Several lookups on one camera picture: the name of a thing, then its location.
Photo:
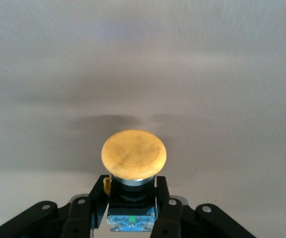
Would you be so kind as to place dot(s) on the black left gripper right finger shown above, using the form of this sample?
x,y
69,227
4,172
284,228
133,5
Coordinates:
x,y
177,220

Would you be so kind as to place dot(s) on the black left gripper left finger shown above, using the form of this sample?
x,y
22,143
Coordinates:
x,y
78,218

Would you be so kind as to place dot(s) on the yellow mushroom push button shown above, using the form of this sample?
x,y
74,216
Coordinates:
x,y
134,153

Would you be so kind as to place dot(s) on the brown table mat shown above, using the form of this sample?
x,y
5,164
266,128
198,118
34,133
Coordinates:
x,y
142,62

